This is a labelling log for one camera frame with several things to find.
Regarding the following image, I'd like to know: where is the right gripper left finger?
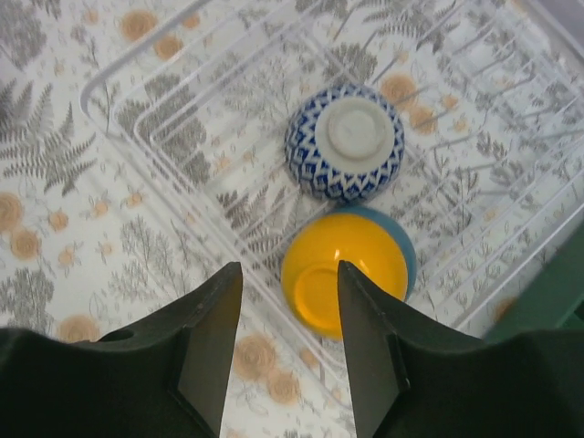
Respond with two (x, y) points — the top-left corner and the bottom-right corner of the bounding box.
(1, 262), (243, 437)

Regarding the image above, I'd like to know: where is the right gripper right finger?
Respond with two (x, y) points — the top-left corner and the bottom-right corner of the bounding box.
(338, 261), (583, 437)

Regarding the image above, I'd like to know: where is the dark blue bowl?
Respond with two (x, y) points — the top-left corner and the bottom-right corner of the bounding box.
(340, 205), (417, 301)

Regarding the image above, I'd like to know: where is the yellow bowl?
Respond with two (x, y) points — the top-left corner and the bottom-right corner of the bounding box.
(281, 213), (412, 340)

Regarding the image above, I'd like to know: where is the green compartment tray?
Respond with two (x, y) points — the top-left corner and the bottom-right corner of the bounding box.
(485, 227), (583, 343)

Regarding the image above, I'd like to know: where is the white wire dish rack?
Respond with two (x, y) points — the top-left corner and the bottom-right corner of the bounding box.
(81, 1), (583, 393)

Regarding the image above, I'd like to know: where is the red patterned bowl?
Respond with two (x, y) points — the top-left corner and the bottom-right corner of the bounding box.
(284, 82), (405, 204)

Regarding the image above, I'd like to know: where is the floral table mat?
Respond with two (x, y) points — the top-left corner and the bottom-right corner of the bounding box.
(0, 0), (584, 438)

